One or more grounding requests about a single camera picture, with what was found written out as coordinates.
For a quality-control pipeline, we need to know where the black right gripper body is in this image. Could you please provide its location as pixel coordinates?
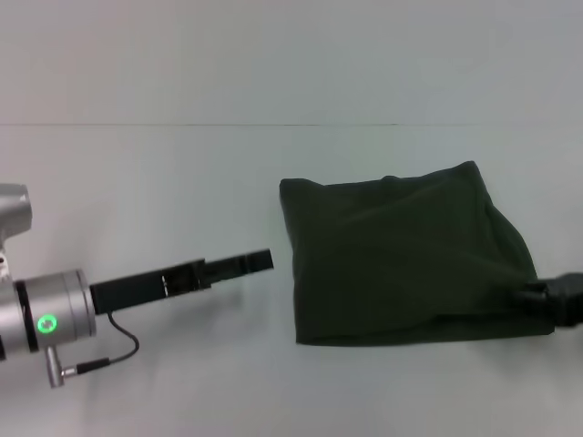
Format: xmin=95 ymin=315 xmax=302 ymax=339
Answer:
xmin=544 ymin=271 xmax=583 ymax=329

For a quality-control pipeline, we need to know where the dark green t-shirt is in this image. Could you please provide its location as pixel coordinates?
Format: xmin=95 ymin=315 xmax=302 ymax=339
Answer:
xmin=278 ymin=159 xmax=556 ymax=347

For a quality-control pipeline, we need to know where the large silver cable connector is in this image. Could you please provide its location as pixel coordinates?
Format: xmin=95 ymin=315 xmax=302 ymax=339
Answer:
xmin=44 ymin=345 xmax=79 ymax=390

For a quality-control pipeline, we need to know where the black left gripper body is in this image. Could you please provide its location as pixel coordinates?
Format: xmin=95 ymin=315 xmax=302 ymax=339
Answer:
xmin=89 ymin=258 xmax=207 ymax=316

